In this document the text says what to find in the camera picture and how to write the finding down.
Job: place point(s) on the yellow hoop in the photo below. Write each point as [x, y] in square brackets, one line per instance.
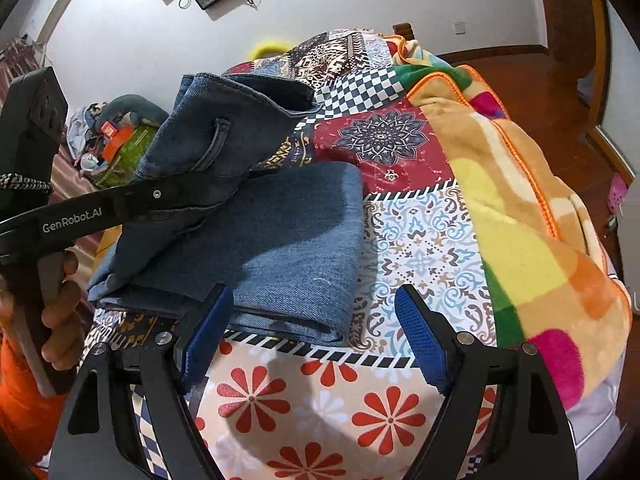
[260, 50]

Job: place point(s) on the pile of clothes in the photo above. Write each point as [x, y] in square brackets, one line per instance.
[85, 125]

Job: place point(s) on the brown wooden door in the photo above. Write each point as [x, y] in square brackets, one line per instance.
[565, 0]

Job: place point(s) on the white mattress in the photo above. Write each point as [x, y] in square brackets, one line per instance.
[595, 420]

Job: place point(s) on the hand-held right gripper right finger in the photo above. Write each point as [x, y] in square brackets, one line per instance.
[425, 345]

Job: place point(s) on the wooden bed post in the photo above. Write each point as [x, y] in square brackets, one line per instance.
[403, 31]

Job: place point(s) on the blue denim pants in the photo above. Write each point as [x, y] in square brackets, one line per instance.
[280, 245]

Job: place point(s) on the small red box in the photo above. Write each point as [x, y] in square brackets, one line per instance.
[107, 128]

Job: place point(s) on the person's left hand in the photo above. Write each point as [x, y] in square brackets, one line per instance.
[62, 305]

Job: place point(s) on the orange box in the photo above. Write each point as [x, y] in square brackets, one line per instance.
[117, 142]

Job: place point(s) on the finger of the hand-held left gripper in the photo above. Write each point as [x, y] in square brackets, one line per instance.
[175, 195]

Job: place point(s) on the colourful fleece blanket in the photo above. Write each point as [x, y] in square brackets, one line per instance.
[525, 210]

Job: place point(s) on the pink slipper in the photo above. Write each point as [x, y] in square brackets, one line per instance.
[617, 195]

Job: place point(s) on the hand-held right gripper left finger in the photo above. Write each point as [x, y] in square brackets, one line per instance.
[207, 330]

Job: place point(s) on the grey neck pillow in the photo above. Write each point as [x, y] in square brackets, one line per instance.
[135, 107]

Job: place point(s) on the white wall outlet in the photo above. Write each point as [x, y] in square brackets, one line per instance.
[460, 27]

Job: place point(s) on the person's left forearm orange sleeve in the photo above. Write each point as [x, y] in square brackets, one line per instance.
[20, 410]

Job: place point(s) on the patchwork printed bedspread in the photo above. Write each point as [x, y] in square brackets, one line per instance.
[415, 250]

